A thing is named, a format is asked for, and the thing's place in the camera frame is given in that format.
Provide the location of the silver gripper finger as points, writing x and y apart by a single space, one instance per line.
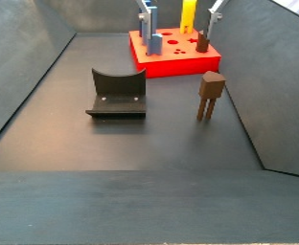
142 4
215 15

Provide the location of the brown three prong peg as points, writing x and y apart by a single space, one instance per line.
209 91

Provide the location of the red peg board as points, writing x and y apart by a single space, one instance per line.
178 60

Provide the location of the light blue tall peg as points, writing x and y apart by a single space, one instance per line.
152 22

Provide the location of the yellow two-leg peg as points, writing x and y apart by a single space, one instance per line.
186 18

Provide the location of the short brown hexagonal peg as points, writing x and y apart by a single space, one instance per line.
201 43

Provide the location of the small grey-blue peg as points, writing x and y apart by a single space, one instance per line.
154 44

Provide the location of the dark blue rectangular peg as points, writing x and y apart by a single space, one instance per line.
142 32

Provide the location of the black curved holder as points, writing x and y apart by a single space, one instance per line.
120 94

